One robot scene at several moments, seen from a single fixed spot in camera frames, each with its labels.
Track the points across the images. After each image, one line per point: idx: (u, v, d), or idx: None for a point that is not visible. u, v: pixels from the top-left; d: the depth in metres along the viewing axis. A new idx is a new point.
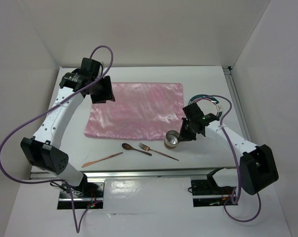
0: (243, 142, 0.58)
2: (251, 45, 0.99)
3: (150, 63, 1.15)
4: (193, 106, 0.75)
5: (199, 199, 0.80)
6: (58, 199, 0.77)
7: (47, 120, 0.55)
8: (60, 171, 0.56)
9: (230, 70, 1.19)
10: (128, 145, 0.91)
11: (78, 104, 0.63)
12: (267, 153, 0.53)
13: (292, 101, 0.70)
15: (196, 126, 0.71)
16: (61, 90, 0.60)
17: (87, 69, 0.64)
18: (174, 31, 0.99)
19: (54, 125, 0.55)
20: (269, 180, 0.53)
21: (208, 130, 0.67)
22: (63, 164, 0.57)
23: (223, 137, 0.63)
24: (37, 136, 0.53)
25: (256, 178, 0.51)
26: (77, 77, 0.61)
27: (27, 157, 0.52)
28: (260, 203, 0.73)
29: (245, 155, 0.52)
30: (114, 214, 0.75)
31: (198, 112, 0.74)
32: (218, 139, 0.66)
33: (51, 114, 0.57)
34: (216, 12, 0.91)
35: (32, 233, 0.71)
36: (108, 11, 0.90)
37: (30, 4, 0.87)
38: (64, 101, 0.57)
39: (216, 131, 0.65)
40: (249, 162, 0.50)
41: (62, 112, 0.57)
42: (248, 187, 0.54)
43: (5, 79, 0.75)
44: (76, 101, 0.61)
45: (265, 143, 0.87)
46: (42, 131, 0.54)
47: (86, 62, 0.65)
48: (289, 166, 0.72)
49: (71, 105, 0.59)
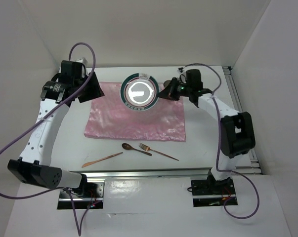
0: (227, 108, 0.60)
2: (251, 44, 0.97)
3: (150, 63, 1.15)
4: (196, 76, 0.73)
5: (199, 199, 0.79)
6: (58, 199, 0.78)
7: (33, 138, 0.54)
8: (53, 186, 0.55)
9: (230, 70, 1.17)
10: (128, 145, 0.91)
11: (63, 115, 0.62)
12: (247, 119, 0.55)
13: (292, 102, 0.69)
15: (191, 98, 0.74)
16: (42, 102, 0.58)
17: (69, 74, 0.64)
18: (173, 30, 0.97)
19: (41, 143, 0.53)
20: (247, 145, 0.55)
21: (200, 99, 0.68)
22: (57, 178, 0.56)
23: (211, 105, 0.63)
24: (24, 156, 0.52)
25: (233, 138, 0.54)
26: (59, 85, 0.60)
27: (19, 178, 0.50)
28: (257, 207, 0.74)
29: (226, 118, 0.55)
30: (114, 215, 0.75)
31: (198, 84, 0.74)
32: (208, 110, 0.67)
33: (36, 131, 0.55)
34: (216, 10, 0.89)
35: (33, 232, 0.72)
36: (107, 11, 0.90)
37: (30, 5, 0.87)
38: (48, 115, 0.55)
39: (207, 99, 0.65)
40: (227, 122, 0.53)
41: (47, 128, 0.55)
42: (225, 150, 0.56)
43: (5, 81, 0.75)
44: (61, 113, 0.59)
45: (266, 144, 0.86)
46: (29, 151, 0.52)
47: (66, 66, 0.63)
48: (289, 167, 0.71)
49: (56, 118, 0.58)
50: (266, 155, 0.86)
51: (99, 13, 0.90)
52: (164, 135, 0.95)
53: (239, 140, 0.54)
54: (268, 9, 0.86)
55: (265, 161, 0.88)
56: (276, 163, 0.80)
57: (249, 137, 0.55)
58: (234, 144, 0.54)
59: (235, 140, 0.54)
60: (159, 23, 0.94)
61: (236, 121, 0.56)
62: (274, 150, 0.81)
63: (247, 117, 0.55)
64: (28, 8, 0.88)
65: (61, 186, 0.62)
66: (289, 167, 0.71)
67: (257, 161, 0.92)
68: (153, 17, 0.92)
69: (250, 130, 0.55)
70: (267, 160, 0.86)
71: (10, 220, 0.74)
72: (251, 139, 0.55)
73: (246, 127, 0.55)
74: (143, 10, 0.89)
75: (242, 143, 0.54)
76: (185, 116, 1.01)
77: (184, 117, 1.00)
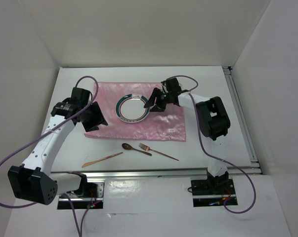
0: (201, 98, 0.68)
2: (251, 43, 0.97)
3: (150, 63, 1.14)
4: (174, 81, 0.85)
5: (199, 199, 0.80)
6: (58, 199, 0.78)
7: (38, 147, 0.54)
8: (49, 201, 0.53)
9: (230, 70, 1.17)
10: (128, 145, 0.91)
11: (70, 130, 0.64)
12: (218, 101, 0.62)
13: (292, 102, 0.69)
15: (173, 99, 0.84)
16: (52, 117, 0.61)
17: (78, 98, 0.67)
18: (174, 30, 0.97)
19: (45, 152, 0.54)
20: (223, 125, 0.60)
21: (179, 98, 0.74)
22: (53, 194, 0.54)
23: (188, 98, 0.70)
24: (27, 163, 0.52)
25: (209, 120, 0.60)
26: (68, 106, 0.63)
27: (14, 188, 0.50)
28: (253, 202, 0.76)
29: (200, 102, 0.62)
30: (114, 214, 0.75)
31: (177, 88, 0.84)
32: (186, 105, 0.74)
33: (41, 140, 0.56)
34: (216, 10, 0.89)
35: (32, 233, 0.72)
36: (107, 11, 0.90)
37: (30, 5, 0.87)
38: (56, 128, 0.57)
39: (183, 95, 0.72)
40: (201, 106, 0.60)
41: (53, 138, 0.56)
42: (206, 133, 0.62)
43: (5, 80, 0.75)
44: (68, 128, 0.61)
45: (266, 144, 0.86)
46: (33, 158, 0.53)
47: (77, 92, 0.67)
48: (289, 167, 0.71)
49: (63, 132, 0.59)
50: (266, 156, 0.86)
51: (99, 13, 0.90)
52: (164, 135, 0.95)
53: (216, 121, 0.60)
54: (268, 9, 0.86)
55: (264, 161, 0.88)
56: (276, 163, 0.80)
57: (225, 118, 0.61)
58: (211, 125, 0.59)
59: (212, 121, 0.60)
60: (159, 22, 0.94)
61: (210, 105, 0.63)
62: (274, 150, 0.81)
63: (218, 100, 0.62)
64: (28, 8, 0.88)
65: (61, 192, 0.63)
66: (289, 167, 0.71)
67: (258, 161, 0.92)
68: (153, 17, 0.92)
69: (223, 110, 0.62)
70: (267, 160, 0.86)
71: (10, 220, 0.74)
72: (226, 119, 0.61)
73: (219, 109, 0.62)
74: (143, 10, 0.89)
75: (218, 123, 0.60)
76: (185, 116, 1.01)
77: (184, 117, 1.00)
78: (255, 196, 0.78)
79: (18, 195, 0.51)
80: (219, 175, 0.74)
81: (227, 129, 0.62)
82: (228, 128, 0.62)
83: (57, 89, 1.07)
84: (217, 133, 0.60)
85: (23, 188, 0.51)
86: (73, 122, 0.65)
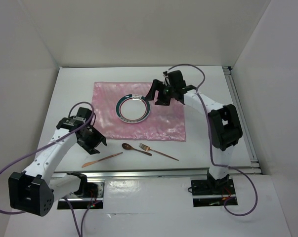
0: (213, 103, 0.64)
2: (251, 43, 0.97)
3: (150, 63, 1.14)
4: (178, 74, 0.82)
5: (200, 199, 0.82)
6: (58, 199, 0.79)
7: (41, 156, 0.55)
8: (43, 213, 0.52)
9: (230, 70, 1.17)
10: (128, 145, 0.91)
11: (72, 144, 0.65)
12: (232, 110, 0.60)
13: (292, 102, 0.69)
15: (176, 96, 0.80)
16: (57, 130, 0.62)
17: (83, 117, 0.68)
18: (173, 30, 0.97)
19: (47, 161, 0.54)
20: (235, 136, 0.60)
21: (186, 96, 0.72)
22: (48, 206, 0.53)
23: (196, 101, 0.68)
24: (28, 170, 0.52)
25: (222, 132, 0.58)
26: (73, 121, 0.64)
27: (12, 195, 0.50)
28: (255, 204, 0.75)
29: (213, 112, 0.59)
30: (113, 215, 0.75)
31: (181, 82, 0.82)
32: (193, 106, 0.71)
33: (45, 150, 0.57)
34: (216, 10, 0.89)
35: (32, 233, 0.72)
36: (107, 11, 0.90)
37: (30, 5, 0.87)
38: (60, 139, 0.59)
39: (192, 96, 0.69)
40: (215, 117, 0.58)
41: (57, 149, 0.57)
42: (217, 143, 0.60)
43: (5, 80, 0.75)
44: (70, 141, 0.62)
45: (266, 144, 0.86)
46: (35, 166, 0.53)
47: (82, 110, 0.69)
48: (289, 167, 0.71)
49: (66, 144, 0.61)
50: (266, 156, 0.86)
51: (99, 13, 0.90)
52: (164, 135, 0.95)
53: (229, 132, 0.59)
54: (268, 9, 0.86)
55: (264, 161, 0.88)
56: (275, 163, 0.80)
57: (237, 128, 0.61)
58: (224, 137, 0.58)
59: (224, 132, 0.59)
60: (159, 22, 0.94)
61: (222, 113, 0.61)
62: (274, 150, 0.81)
63: (232, 109, 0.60)
64: (28, 8, 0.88)
65: (60, 196, 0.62)
66: (289, 167, 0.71)
67: (258, 161, 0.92)
68: (153, 17, 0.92)
69: (235, 120, 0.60)
70: (267, 160, 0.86)
71: (10, 220, 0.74)
72: (238, 129, 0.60)
73: (232, 119, 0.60)
74: (142, 10, 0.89)
75: (230, 134, 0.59)
76: (185, 116, 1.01)
77: (184, 117, 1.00)
78: (257, 198, 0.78)
79: (13, 203, 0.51)
80: (221, 177, 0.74)
81: (237, 138, 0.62)
82: (239, 138, 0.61)
83: (57, 89, 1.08)
84: (228, 144, 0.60)
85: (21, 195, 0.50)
86: (77, 136, 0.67)
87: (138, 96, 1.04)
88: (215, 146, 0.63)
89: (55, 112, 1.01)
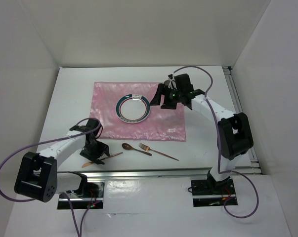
0: (223, 111, 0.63)
2: (251, 43, 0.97)
3: (150, 63, 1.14)
4: (185, 79, 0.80)
5: (199, 199, 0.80)
6: (58, 199, 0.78)
7: (55, 145, 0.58)
8: (46, 199, 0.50)
9: (230, 70, 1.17)
10: (128, 145, 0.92)
11: (79, 147, 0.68)
12: (242, 119, 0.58)
13: (292, 102, 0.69)
15: (184, 100, 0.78)
16: (70, 131, 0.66)
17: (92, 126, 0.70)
18: (173, 30, 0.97)
19: (60, 148, 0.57)
20: (245, 145, 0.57)
21: (193, 101, 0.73)
22: (50, 194, 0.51)
23: (206, 107, 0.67)
24: (42, 152, 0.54)
25: (231, 140, 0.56)
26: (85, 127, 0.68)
27: (19, 175, 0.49)
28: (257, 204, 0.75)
29: (223, 120, 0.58)
30: (114, 215, 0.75)
31: (188, 86, 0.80)
32: (202, 111, 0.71)
33: (58, 142, 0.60)
34: (216, 10, 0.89)
35: (32, 232, 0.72)
36: (106, 11, 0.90)
37: (30, 4, 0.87)
38: (73, 136, 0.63)
39: (200, 102, 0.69)
40: (225, 126, 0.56)
41: (69, 142, 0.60)
42: (226, 151, 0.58)
43: (5, 80, 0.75)
44: (80, 142, 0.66)
45: (266, 144, 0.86)
46: (49, 150, 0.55)
47: (92, 121, 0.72)
48: (289, 167, 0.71)
49: (76, 143, 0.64)
50: (266, 156, 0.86)
51: (99, 13, 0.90)
52: (164, 135, 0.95)
53: (238, 142, 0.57)
54: (268, 9, 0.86)
55: (264, 161, 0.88)
56: (276, 163, 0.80)
57: (247, 138, 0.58)
58: (233, 147, 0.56)
59: (233, 140, 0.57)
60: (159, 22, 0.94)
61: (233, 121, 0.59)
62: (274, 150, 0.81)
63: (243, 118, 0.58)
64: (27, 7, 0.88)
65: (60, 192, 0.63)
66: (289, 167, 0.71)
67: (257, 161, 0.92)
68: (153, 17, 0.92)
69: (246, 129, 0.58)
70: (267, 160, 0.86)
71: (10, 219, 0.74)
72: (249, 138, 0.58)
73: (242, 127, 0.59)
74: (142, 10, 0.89)
75: (240, 143, 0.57)
76: (185, 116, 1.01)
77: (184, 117, 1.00)
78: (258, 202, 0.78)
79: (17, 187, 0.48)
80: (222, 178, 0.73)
81: (247, 148, 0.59)
82: (249, 147, 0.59)
83: (57, 89, 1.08)
84: (236, 153, 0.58)
85: (27, 177, 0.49)
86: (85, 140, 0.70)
87: (138, 95, 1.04)
88: (223, 155, 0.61)
89: (55, 112, 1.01)
